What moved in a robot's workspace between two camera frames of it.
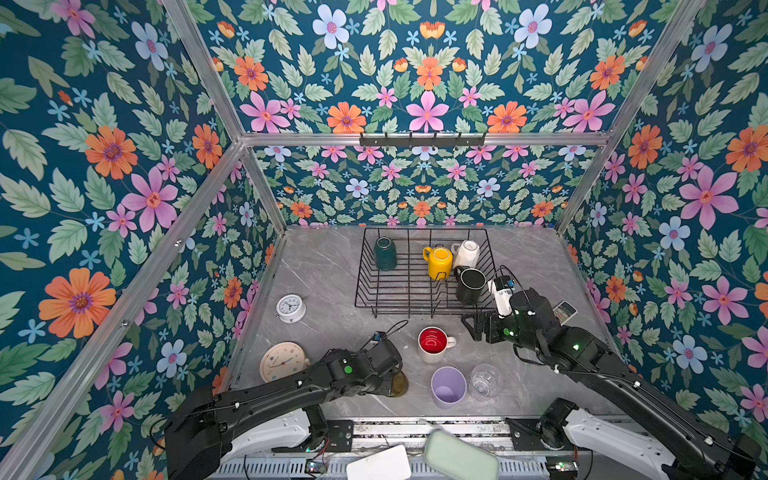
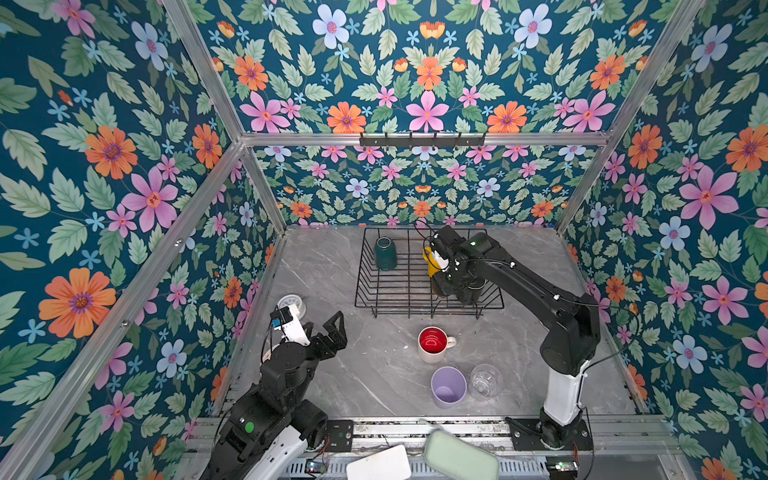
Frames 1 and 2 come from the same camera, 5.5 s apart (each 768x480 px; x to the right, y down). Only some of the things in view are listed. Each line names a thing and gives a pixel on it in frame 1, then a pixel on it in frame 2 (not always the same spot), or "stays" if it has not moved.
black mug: (469, 283) stays
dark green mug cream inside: (385, 253) stays
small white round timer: (290, 308) stays
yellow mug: (439, 260) stays
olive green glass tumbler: (400, 385) → (436, 288)
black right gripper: (490, 319) → (444, 287)
